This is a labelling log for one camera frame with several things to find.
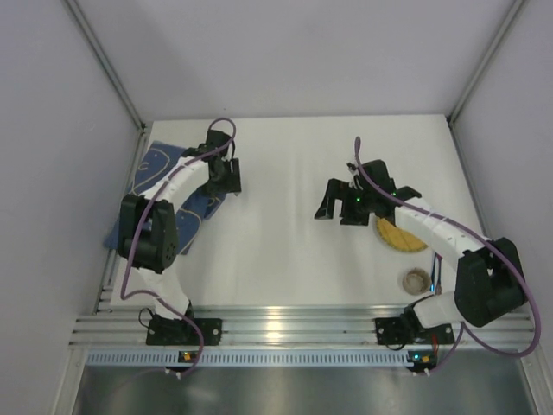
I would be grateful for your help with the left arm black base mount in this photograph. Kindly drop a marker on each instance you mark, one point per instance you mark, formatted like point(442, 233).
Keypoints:
point(175, 332)

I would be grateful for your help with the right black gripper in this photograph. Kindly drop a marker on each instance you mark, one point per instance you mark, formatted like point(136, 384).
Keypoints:
point(352, 207)

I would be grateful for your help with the aluminium rail base frame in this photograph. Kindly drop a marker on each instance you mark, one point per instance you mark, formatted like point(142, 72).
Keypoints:
point(282, 327)

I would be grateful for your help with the white perforated cable duct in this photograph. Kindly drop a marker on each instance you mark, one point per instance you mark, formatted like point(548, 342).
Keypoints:
point(260, 358)

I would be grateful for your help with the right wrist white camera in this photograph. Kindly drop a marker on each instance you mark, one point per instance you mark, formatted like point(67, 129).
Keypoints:
point(355, 181)

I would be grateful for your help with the small beige round cup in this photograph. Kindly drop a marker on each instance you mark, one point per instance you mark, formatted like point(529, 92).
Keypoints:
point(416, 282)

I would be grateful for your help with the blue handled cutlery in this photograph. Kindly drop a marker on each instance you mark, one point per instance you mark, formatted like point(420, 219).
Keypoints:
point(436, 274)

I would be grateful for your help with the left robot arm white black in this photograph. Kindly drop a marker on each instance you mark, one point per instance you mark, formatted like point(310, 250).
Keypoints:
point(147, 230)

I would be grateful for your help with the yellow woven round coaster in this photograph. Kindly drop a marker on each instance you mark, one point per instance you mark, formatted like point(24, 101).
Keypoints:
point(398, 239)

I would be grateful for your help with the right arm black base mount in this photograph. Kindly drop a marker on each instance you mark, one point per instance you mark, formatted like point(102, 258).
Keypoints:
point(397, 332)

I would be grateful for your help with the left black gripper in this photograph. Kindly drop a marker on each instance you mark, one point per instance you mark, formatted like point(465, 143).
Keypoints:
point(231, 178)

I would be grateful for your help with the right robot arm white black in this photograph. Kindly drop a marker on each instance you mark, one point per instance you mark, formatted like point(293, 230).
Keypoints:
point(487, 273)

